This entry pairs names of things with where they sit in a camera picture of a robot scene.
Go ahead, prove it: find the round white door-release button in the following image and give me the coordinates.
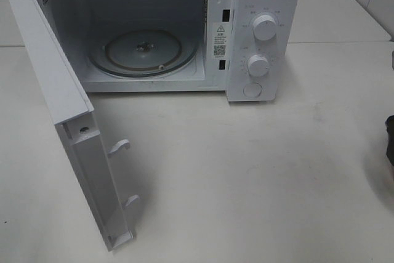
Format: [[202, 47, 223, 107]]
[[243, 83, 262, 98]]

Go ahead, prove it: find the white microwave door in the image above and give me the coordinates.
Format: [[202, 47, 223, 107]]
[[9, 0, 139, 251]]

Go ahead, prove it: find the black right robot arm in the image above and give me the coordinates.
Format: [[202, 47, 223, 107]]
[[385, 115, 394, 166]]

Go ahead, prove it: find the lower white round knob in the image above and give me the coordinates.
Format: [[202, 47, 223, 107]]
[[247, 55, 270, 77]]

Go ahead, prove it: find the white round knob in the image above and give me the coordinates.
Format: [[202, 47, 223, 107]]
[[252, 14, 277, 41], [247, 55, 270, 77]]

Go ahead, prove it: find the glass microwave turntable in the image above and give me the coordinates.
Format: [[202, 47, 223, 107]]
[[89, 29, 199, 78]]

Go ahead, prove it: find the white warning label sticker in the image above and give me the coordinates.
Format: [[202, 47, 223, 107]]
[[212, 22, 230, 59]]

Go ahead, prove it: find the white microwave oven body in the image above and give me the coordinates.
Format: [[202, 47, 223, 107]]
[[43, 0, 297, 102]]

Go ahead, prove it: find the upper white round knob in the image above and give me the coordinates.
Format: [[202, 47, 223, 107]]
[[252, 14, 277, 41]]

